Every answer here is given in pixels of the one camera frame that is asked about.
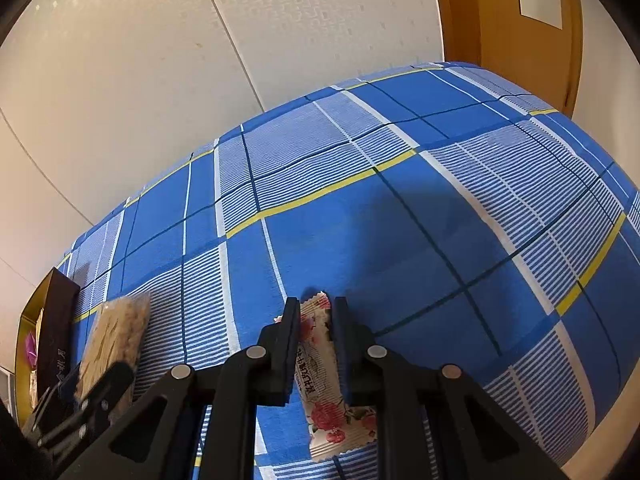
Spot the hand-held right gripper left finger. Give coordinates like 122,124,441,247
57,297,302,480

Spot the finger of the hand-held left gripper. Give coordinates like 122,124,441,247
22,360,136,453
31,375,81,423

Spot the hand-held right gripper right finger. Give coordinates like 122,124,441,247
332,296,566,480

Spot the clear peanut brittle packet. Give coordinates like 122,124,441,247
75,292,152,411

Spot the small white floral packet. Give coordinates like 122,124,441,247
274,291,378,462

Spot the gold tin box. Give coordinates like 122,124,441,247
14,267,82,426

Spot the blue plaid bedsheet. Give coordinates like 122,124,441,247
65,62,640,480

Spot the wooden door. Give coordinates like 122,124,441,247
427,0,586,121

